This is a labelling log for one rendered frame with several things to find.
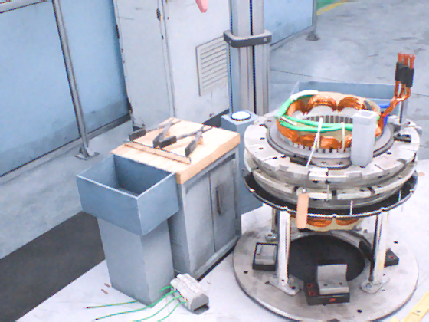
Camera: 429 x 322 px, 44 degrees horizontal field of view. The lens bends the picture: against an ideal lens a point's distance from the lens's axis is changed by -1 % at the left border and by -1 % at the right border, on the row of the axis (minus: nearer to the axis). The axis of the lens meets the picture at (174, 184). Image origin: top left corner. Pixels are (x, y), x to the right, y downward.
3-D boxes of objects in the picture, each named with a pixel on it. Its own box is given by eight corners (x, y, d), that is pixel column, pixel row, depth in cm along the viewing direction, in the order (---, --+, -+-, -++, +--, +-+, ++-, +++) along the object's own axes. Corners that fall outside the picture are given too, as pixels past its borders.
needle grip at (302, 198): (305, 195, 88) (302, 229, 90) (310, 193, 89) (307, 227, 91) (296, 193, 89) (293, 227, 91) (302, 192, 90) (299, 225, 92)
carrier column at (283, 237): (286, 290, 107) (286, 204, 96) (275, 286, 108) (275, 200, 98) (292, 284, 108) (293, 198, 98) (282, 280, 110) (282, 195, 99)
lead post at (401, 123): (407, 126, 100) (415, 67, 94) (400, 131, 98) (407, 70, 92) (398, 124, 101) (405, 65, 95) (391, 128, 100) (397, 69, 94)
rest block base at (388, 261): (377, 269, 109) (378, 263, 109) (358, 247, 116) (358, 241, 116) (398, 264, 110) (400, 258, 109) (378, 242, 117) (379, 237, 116)
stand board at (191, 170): (181, 185, 100) (180, 173, 99) (111, 162, 111) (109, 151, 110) (240, 143, 113) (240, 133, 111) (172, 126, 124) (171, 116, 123)
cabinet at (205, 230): (192, 288, 113) (181, 184, 100) (130, 259, 124) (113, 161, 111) (243, 242, 126) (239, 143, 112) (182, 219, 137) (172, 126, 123)
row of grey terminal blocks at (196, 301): (213, 307, 108) (211, 291, 106) (193, 317, 106) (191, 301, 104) (186, 281, 115) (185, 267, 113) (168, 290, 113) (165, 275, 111)
